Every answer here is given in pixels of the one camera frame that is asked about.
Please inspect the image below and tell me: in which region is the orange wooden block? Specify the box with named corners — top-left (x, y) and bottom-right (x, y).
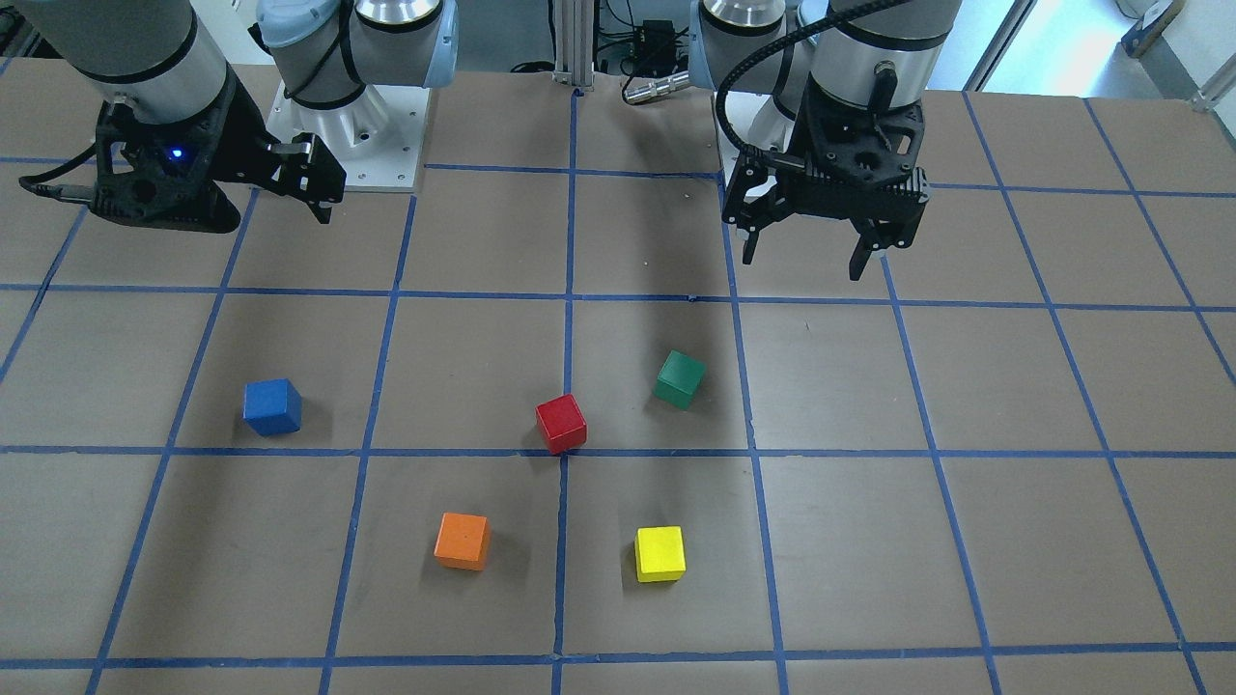
top-left (434, 512), bottom-right (492, 571)

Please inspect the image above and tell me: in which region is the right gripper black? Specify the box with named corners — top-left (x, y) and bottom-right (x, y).
top-left (91, 75), bottom-right (346, 234)

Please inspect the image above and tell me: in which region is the blue wooden block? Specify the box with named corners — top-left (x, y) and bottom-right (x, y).
top-left (241, 378), bottom-right (303, 437)

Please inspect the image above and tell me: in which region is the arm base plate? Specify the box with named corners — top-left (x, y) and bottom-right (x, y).
top-left (714, 92), bottom-right (794, 183)
top-left (266, 85), bottom-right (434, 193)

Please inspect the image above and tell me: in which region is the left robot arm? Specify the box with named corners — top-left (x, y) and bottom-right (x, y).
top-left (688, 1), bottom-right (962, 281)

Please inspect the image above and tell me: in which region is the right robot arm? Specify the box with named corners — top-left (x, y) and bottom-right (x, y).
top-left (16, 1), bottom-right (459, 234)

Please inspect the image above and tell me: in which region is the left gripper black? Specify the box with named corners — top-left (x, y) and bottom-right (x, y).
top-left (722, 82), bottom-right (929, 282)

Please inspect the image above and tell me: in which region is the yellow wooden block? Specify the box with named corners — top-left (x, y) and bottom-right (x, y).
top-left (634, 526), bottom-right (686, 582)

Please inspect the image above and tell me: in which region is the red wooden block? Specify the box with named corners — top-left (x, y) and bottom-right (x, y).
top-left (535, 393), bottom-right (588, 455)

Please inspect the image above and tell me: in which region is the green wooden block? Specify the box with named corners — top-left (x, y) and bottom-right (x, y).
top-left (653, 350), bottom-right (707, 411)

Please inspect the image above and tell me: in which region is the aluminium frame post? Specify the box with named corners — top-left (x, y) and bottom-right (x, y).
top-left (550, 0), bottom-right (596, 93)

